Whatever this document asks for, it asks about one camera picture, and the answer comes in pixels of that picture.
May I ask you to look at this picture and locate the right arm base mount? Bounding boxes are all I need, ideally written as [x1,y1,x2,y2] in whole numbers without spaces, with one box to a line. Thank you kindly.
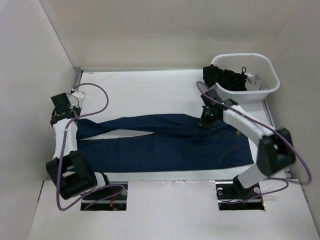
[215,180,265,211]

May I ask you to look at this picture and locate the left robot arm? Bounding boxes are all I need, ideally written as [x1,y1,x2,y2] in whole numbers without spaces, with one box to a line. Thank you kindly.
[45,91,112,200]

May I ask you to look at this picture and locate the grey white garment in basket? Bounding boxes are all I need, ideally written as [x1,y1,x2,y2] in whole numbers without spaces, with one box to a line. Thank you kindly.
[244,74,268,91]

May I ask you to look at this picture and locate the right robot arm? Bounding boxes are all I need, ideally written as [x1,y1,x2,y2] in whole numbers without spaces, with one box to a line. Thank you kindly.
[199,89,296,198]

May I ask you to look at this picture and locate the white plastic laundry basket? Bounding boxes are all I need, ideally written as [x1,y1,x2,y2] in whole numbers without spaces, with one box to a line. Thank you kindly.
[211,53,280,104]

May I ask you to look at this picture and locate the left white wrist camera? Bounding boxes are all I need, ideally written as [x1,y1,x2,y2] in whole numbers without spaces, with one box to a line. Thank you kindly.
[68,90,86,108]

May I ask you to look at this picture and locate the dark blue denim trousers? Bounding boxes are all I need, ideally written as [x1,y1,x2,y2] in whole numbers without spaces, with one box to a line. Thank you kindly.
[76,114,254,173]

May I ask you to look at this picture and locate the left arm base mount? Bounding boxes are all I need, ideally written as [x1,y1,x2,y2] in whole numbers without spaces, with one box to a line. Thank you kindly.
[80,182,128,212]

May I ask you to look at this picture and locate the black garment in basket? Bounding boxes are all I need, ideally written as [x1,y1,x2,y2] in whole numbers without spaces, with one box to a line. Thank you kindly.
[202,64,248,92]

